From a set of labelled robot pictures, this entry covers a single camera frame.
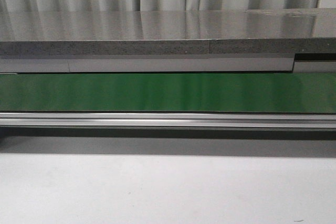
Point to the grey stone slab table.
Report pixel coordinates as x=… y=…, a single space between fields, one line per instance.
x=202 y=32

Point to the aluminium conveyor front rail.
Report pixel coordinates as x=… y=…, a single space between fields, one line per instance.
x=219 y=120

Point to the grey conveyor rear rail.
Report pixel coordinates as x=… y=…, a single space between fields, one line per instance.
x=266 y=62

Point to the green conveyor belt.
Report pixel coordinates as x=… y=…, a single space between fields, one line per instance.
x=170 y=92

